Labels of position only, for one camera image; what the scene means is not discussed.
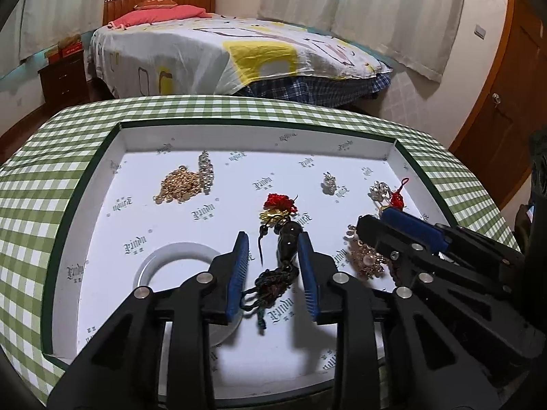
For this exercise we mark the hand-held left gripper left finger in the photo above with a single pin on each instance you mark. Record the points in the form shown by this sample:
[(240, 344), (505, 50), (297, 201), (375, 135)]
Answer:
[(239, 273)]

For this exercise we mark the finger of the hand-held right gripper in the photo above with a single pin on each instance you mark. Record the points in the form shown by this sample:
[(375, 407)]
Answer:
[(376, 232), (414, 227)]

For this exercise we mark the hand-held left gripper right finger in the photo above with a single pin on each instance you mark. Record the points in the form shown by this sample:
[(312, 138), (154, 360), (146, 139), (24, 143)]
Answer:
[(307, 273)]

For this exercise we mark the gold pearl cluster brooch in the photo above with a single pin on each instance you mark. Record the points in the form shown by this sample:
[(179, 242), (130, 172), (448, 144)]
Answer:
[(367, 259)]

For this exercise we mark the small red knot ornament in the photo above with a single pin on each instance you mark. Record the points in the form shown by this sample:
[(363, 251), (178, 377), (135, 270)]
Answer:
[(398, 199)]

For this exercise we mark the black tassel pendant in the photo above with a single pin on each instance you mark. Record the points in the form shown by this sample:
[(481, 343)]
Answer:
[(285, 243)]

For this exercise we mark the crystal flower brooch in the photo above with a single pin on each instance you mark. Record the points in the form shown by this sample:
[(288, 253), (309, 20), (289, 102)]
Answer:
[(379, 190)]

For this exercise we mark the small silver brooch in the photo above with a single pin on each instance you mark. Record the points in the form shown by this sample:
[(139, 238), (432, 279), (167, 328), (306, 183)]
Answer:
[(329, 181)]

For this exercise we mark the red knot charm gold coin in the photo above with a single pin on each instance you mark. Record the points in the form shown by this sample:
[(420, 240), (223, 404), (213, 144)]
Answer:
[(277, 207)]

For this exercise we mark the green box white inside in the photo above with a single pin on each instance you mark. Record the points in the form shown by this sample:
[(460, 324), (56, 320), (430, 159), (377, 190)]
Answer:
[(171, 222)]

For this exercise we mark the silver rhinestone strip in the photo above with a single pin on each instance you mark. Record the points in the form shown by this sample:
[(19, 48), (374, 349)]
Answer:
[(206, 171)]

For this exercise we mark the white round plate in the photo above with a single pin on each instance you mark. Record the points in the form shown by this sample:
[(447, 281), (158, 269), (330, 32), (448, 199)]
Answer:
[(149, 264)]

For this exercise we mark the wooden door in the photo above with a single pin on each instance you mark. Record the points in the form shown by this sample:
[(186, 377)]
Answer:
[(504, 136)]

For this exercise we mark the metal door knob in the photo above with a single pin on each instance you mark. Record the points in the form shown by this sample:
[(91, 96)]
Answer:
[(495, 99)]

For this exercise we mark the blue plaid mattress sheet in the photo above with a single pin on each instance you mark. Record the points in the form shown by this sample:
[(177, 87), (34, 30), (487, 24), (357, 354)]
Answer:
[(320, 87)]

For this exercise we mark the green checkered tablecloth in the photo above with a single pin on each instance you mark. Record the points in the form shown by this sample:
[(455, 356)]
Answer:
[(64, 145)]

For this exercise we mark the patterned white bedsheet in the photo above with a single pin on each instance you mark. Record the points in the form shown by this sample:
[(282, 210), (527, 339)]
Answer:
[(192, 51)]

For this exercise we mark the dark wooden nightstand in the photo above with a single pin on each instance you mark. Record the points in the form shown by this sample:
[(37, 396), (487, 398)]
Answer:
[(64, 79)]

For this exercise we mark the pink pillow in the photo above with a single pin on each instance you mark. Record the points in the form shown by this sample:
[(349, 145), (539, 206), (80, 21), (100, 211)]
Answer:
[(158, 15)]

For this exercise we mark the red boxes stack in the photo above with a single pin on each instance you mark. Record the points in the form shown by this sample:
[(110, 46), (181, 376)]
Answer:
[(66, 49)]

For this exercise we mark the wall light switch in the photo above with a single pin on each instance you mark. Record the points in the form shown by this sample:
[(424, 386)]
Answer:
[(480, 32)]

